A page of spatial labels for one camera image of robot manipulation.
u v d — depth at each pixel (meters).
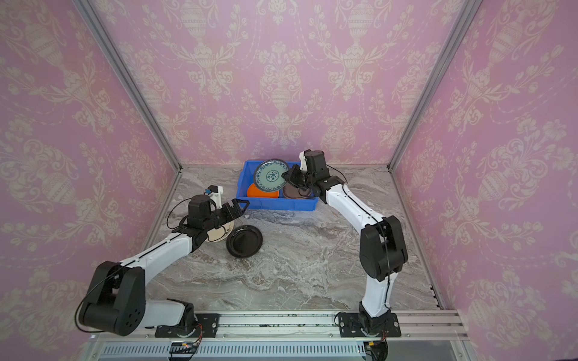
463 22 0.70
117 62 0.82
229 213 0.77
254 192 1.06
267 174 0.88
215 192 0.81
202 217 0.69
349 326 0.73
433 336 0.74
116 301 0.42
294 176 0.77
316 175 0.69
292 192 0.78
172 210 1.06
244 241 1.09
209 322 0.75
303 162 0.80
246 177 1.10
